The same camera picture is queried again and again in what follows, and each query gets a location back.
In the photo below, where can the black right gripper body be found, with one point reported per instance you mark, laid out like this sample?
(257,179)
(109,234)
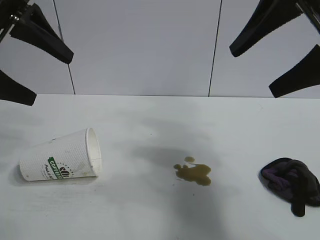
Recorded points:
(306,3)

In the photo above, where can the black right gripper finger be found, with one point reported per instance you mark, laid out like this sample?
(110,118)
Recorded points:
(300,77)
(265,22)

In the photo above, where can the dark purple black cloth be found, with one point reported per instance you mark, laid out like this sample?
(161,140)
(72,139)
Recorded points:
(300,180)

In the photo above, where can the white paper coffee cup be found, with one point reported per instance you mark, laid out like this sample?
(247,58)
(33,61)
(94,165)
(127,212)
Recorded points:
(62,157)

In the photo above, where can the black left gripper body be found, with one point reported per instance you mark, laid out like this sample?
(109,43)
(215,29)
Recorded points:
(8,5)

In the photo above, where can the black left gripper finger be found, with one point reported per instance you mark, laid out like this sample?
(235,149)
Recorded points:
(15,90)
(42,37)

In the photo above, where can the brown coffee spill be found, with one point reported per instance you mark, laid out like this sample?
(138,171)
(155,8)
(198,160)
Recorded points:
(195,172)

